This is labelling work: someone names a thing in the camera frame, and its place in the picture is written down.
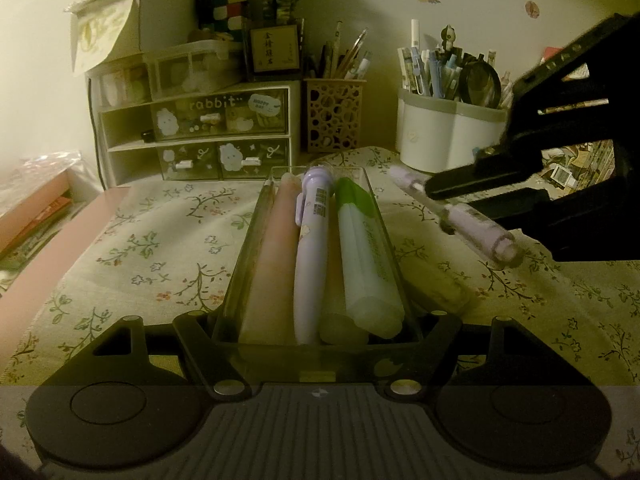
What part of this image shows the white desktop drawer organizer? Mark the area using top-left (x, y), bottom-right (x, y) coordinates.
top-left (84, 40), bottom-right (304, 184)

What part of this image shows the colourful puzzle cube stack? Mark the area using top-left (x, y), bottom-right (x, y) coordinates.
top-left (204, 0), bottom-right (249, 37)

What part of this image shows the green highlighter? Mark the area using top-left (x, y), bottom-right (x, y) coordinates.
top-left (333, 177), bottom-right (406, 340)

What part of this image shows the black cable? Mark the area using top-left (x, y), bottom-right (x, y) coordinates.
top-left (86, 79), bottom-right (110, 192)

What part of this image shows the clear purple pen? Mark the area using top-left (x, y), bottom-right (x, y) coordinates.
top-left (389, 164), bottom-right (524, 267)

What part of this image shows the perforated beige pen holder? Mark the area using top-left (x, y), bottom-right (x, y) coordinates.
top-left (303, 77), bottom-right (369, 154)

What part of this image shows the magnifying glass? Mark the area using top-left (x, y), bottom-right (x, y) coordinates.
top-left (458, 59), bottom-right (503, 109)

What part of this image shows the white storage box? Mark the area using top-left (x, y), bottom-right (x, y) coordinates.
top-left (64, 0), bottom-right (197, 77)

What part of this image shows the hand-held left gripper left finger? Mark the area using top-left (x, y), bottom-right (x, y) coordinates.
top-left (86, 310), bottom-right (252, 402)

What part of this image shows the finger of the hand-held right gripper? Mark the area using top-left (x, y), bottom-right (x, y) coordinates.
top-left (469, 186), bottom-right (552, 224)
top-left (424, 144), bottom-right (544, 202)

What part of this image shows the bundle of pencils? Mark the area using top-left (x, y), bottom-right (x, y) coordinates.
top-left (305, 20), bottom-right (374, 82)

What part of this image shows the bunch of pens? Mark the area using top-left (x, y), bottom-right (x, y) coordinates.
top-left (396, 18), bottom-right (517, 111)

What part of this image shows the correction tape package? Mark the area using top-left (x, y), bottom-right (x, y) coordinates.
top-left (211, 164), bottom-right (427, 377)

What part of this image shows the pink highlighter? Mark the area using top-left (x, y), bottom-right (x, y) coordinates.
top-left (237, 172), bottom-right (302, 347)

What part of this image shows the white pen holder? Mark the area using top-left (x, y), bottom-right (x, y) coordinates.
top-left (396, 86), bottom-right (510, 175)

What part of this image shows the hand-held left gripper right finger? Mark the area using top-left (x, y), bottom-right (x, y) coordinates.
top-left (385, 311), bottom-right (547, 402)

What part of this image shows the pink flat box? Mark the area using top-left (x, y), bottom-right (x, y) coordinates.
top-left (0, 166), bottom-right (77, 263)

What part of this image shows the yellow plant pot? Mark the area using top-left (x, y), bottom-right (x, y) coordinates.
top-left (242, 16), bottom-right (307, 82)

